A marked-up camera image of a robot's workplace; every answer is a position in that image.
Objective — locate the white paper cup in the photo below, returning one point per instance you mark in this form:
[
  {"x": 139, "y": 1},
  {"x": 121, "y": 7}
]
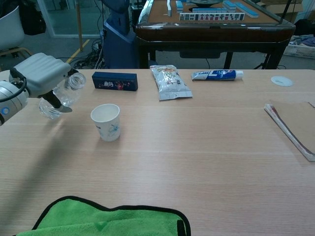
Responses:
[{"x": 108, "y": 127}]

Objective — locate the white plastic basket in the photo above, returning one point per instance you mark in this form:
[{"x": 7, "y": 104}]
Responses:
[{"x": 299, "y": 51}]

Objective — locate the green microfiber cloth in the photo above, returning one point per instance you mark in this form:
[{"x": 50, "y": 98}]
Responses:
[{"x": 110, "y": 221}]

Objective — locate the dark blue rectangular box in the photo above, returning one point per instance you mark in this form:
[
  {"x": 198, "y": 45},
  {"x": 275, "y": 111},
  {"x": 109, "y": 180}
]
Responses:
[{"x": 114, "y": 82}]

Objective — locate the silver snack bag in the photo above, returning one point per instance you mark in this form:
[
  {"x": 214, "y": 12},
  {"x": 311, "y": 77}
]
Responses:
[{"x": 169, "y": 82}]

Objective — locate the face-up mahjong tile row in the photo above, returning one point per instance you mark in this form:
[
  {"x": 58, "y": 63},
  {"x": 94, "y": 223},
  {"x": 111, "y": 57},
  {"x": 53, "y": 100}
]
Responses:
[{"x": 211, "y": 16}]

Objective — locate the brown spiral notebook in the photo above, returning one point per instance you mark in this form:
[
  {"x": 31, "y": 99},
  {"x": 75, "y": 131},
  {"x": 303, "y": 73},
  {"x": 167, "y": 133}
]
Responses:
[{"x": 297, "y": 120}]

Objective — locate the dark wooden mahjong table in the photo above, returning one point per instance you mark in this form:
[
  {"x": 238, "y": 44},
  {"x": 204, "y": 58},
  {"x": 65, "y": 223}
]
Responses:
[{"x": 211, "y": 33}]

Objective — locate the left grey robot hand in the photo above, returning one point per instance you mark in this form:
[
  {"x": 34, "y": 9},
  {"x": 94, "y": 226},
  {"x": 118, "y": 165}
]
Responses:
[{"x": 41, "y": 73}]

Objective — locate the black backpack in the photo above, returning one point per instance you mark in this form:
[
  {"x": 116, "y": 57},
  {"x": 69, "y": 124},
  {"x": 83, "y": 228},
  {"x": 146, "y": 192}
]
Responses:
[{"x": 32, "y": 19}]

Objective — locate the wooden pole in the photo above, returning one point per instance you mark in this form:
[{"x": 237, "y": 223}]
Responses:
[{"x": 79, "y": 24}]

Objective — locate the blue machine base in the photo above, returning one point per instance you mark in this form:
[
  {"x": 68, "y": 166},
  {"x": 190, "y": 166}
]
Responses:
[{"x": 118, "y": 44}]

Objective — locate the blue white toothpaste tube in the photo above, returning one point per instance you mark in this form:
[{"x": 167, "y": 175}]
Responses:
[{"x": 216, "y": 75}]

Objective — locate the blue mahjong tile row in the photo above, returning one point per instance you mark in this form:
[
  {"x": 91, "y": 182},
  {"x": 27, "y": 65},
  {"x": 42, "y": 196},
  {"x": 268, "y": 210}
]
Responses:
[
  {"x": 230, "y": 5},
  {"x": 179, "y": 6},
  {"x": 169, "y": 7},
  {"x": 209, "y": 10},
  {"x": 248, "y": 10}
]

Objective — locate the white chair with wooden legs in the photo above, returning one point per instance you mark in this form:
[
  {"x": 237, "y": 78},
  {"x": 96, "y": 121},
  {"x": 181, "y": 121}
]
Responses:
[{"x": 11, "y": 29}]

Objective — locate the transparent plastic bottle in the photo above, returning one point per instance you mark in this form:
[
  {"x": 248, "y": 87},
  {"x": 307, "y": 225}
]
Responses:
[{"x": 69, "y": 94}]

